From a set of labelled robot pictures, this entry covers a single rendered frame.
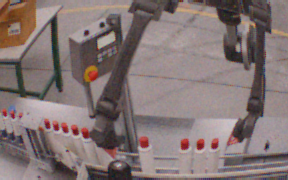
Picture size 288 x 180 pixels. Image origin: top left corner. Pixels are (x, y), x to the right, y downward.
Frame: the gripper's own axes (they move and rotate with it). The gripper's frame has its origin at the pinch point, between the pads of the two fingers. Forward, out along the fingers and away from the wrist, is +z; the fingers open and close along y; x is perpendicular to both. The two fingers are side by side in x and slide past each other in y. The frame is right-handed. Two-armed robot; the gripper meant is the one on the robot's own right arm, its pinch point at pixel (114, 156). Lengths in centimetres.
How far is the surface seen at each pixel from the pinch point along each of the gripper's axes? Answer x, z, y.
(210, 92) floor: 189, 101, -16
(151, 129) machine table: 43.1, 18.5, -1.5
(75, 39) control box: 7.3, -45.9, -10.9
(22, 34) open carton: 120, 13, -125
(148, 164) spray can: 3.5, 5.2, 11.7
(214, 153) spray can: 3.9, -1.4, 39.2
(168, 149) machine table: 30.0, 18.6, 10.0
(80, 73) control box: 5.4, -32.3, -9.2
